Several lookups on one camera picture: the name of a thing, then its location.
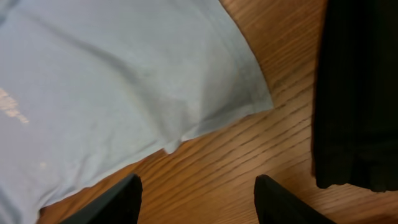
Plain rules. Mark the black shirt on right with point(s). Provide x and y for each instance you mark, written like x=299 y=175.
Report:
x=355 y=117

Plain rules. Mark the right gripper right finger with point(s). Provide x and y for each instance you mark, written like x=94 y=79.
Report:
x=276 y=205

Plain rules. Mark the light blue printed t-shirt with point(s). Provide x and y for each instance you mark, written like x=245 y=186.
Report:
x=91 y=86

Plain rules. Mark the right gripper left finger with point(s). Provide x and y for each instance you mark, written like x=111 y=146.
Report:
x=118 y=205

